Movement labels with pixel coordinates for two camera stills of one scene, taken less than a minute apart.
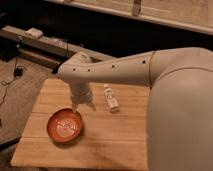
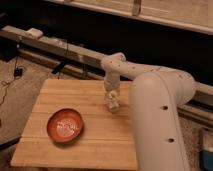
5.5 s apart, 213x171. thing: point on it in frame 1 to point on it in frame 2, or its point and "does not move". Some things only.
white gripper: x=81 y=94 to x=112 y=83
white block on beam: x=34 y=33 does not move
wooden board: x=109 y=141 does not move
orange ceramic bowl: x=65 y=125 does not move
